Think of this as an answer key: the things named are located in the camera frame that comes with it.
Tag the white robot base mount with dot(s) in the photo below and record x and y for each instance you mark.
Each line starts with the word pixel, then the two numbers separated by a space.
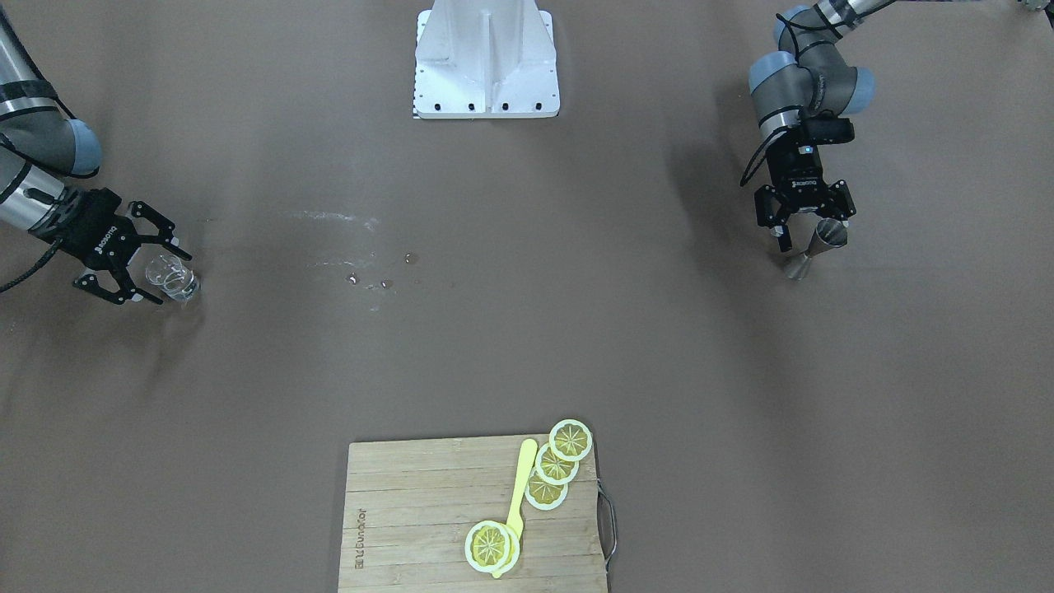
pixel 485 59

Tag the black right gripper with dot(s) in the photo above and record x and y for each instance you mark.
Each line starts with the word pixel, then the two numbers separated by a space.
pixel 93 231

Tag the lemon slice on knife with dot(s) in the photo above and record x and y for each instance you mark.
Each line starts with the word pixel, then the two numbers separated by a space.
pixel 492 548

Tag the bamboo cutting board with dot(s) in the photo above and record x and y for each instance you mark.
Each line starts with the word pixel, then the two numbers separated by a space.
pixel 409 506

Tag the steel jigger measuring cup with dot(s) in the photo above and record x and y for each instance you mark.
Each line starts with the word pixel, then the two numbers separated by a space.
pixel 829 234

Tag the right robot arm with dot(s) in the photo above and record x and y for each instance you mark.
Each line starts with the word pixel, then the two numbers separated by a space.
pixel 45 150

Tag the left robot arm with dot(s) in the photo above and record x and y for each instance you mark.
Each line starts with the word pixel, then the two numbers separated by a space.
pixel 803 95

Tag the clear glass shaker cup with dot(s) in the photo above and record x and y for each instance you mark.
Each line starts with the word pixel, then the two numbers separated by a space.
pixel 177 281

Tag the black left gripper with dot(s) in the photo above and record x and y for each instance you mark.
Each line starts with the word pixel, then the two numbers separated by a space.
pixel 801 175

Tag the lemon slice top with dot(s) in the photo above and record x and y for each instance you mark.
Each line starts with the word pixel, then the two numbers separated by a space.
pixel 571 440

